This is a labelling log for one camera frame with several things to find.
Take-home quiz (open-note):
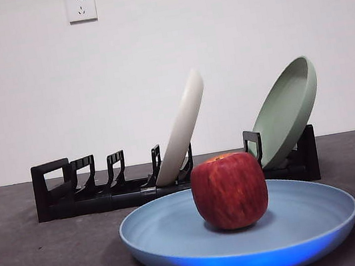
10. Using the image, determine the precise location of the red apple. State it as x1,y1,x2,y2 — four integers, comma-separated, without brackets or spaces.
186,147,274,236

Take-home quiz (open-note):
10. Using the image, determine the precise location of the blue plate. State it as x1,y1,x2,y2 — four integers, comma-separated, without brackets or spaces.
113,163,355,266

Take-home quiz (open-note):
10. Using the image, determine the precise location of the white plate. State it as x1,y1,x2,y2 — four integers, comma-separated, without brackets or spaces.
139,67,220,188

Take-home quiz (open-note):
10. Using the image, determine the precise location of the green plate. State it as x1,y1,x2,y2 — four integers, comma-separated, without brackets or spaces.
234,53,330,173

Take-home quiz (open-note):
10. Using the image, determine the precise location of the black plate rack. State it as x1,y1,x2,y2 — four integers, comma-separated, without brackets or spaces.
29,118,322,225

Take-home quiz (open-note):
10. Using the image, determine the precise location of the white wall socket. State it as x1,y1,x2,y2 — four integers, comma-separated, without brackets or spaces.
65,0,99,24

